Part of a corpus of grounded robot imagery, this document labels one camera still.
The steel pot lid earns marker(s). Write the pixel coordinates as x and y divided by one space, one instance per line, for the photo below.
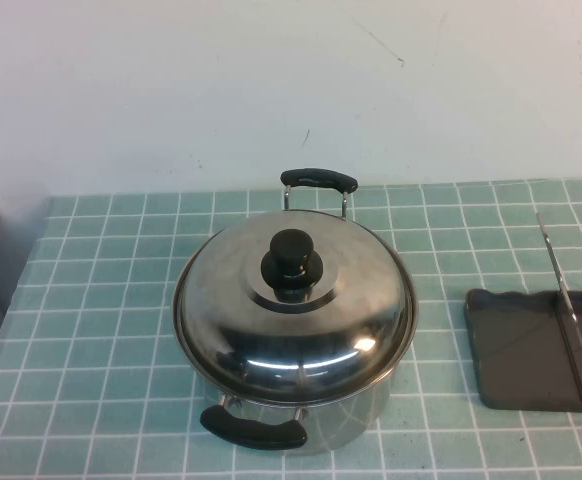
321 340

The teal grid tablecloth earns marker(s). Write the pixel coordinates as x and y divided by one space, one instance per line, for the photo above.
96 350

